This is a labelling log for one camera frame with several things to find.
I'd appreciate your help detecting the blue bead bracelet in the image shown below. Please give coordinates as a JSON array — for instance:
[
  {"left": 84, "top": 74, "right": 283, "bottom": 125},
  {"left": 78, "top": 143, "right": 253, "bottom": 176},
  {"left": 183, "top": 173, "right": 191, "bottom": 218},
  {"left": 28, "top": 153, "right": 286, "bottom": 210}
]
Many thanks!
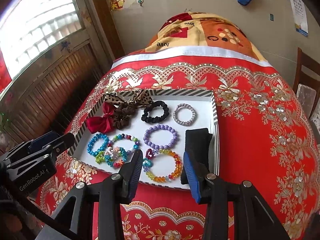
[{"left": 86, "top": 133, "right": 110, "bottom": 157}]

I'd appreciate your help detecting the colourful flower charm bracelet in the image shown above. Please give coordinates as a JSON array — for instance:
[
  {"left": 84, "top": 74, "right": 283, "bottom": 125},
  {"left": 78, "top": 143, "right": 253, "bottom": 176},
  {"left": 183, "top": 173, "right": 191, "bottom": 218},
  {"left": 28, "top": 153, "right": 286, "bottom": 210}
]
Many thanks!
[{"left": 94, "top": 145, "right": 129, "bottom": 169}]

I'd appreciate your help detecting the orange crystal bead bracelet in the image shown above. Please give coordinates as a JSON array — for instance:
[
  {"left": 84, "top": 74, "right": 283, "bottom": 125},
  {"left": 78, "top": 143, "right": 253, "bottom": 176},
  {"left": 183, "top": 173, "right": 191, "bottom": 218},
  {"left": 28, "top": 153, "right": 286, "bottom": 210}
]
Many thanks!
[{"left": 142, "top": 148, "right": 184, "bottom": 183}]

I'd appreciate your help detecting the red satin bow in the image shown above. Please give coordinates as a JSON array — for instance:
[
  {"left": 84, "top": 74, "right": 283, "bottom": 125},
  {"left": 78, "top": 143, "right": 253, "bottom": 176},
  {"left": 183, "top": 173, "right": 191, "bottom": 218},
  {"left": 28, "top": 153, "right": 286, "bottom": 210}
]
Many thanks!
[{"left": 85, "top": 102, "right": 116, "bottom": 134}]

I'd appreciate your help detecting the multicolour bead bracelet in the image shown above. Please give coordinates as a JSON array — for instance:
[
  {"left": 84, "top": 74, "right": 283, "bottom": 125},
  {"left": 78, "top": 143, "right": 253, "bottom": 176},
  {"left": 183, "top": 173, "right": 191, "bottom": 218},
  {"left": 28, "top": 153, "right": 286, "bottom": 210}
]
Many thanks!
[{"left": 107, "top": 133, "right": 141, "bottom": 155}]

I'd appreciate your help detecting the lilac bead bracelet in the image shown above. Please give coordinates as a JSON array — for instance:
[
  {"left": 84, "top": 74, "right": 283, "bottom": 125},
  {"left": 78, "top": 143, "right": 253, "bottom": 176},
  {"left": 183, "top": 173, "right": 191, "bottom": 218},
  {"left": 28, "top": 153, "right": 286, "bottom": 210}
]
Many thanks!
[{"left": 143, "top": 123, "right": 178, "bottom": 151}]

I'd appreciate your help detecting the black velvet cushion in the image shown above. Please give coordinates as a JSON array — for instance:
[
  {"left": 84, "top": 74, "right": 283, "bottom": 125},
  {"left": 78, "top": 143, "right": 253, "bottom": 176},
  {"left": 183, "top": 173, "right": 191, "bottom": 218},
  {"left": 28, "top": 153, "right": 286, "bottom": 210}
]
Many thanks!
[{"left": 184, "top": 128, "right": 213, "bottom": 174}]

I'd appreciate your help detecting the leopard print bow scrunchie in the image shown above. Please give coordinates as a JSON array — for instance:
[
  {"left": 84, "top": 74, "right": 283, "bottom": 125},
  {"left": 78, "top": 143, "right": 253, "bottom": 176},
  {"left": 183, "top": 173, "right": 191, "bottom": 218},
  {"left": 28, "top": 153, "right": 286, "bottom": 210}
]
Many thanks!
[{"left": 104, "top": 89, "right": 153, "bottom": 130}]

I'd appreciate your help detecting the black scrunchie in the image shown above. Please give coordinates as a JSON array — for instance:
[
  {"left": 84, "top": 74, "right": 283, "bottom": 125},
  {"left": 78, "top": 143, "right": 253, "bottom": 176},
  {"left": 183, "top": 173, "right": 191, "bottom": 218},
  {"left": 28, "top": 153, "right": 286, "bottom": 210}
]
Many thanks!
[{"left": 141, "top": 101, "right": 170, "bottom": 124}]

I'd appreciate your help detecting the silver lilac coil bracelet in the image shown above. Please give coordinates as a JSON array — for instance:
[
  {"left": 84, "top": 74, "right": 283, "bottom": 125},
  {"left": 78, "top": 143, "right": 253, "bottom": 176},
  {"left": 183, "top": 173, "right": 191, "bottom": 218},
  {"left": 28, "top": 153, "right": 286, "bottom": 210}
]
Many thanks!
[{"left": 172, "top": 103, "right": 197, "bottom": 126}]

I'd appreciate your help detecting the striped white jewelry tray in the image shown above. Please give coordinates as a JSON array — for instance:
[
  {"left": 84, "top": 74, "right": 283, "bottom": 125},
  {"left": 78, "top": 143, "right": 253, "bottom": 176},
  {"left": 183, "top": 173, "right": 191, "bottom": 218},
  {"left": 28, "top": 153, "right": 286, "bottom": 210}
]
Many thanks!
[{"left": 68, "top": 89, "right": 220, "bottom": 190}]

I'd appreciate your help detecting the brown slatted wooden door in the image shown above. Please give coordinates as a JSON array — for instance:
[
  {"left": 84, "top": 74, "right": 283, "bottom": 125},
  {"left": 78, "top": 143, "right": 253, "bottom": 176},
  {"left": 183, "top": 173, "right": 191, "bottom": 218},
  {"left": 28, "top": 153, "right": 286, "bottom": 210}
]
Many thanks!
[{"left": 1, "top": 27, "right": 108, "bottom": 152}]

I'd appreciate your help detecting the red paper window decoration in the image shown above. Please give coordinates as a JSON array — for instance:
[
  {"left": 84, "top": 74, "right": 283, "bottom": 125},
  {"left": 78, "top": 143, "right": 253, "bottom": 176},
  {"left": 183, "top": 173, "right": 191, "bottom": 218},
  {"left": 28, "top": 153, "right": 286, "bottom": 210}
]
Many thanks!
[{"left": 0, "top": 51, "right": 12, "bottom": 92}]

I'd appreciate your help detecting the red gold floral tablecloth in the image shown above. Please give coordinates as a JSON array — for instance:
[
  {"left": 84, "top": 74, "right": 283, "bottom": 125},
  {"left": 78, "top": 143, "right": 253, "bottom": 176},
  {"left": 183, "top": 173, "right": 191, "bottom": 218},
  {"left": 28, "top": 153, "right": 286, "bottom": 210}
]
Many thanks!
[{"left": 36, "top": 56, "right": 319, "bottom": 239}]

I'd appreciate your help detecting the bright window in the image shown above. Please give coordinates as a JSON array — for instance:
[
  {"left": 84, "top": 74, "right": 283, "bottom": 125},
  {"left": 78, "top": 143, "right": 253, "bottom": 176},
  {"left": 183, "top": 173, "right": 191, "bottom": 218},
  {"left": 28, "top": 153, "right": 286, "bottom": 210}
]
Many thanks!
[{"left": 1, "top": 0, "right": 81, "bottom": 78}]

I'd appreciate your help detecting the brown wooden chair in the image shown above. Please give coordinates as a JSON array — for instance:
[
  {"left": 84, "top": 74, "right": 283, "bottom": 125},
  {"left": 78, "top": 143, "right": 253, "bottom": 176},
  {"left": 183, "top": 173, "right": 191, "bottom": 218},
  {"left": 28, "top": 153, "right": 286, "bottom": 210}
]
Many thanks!
[{"left": 293, "top": 48, "right": 319, "bottom": 119}]

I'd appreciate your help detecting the yellow orange love blanket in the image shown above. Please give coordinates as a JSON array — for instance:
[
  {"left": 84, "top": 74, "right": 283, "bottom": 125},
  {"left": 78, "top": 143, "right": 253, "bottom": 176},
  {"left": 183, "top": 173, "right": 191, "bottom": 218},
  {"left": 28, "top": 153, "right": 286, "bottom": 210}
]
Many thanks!
[{"left": 132, "top": 12, "right": 266, "bottom": 61}]

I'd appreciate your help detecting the wall calendar poster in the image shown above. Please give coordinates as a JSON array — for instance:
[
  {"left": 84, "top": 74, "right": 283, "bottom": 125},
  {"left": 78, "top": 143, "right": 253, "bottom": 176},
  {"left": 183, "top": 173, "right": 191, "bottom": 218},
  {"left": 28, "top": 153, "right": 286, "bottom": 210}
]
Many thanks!
[{"left": 290, "top": 0, "right": 309, "bottom": 37}]

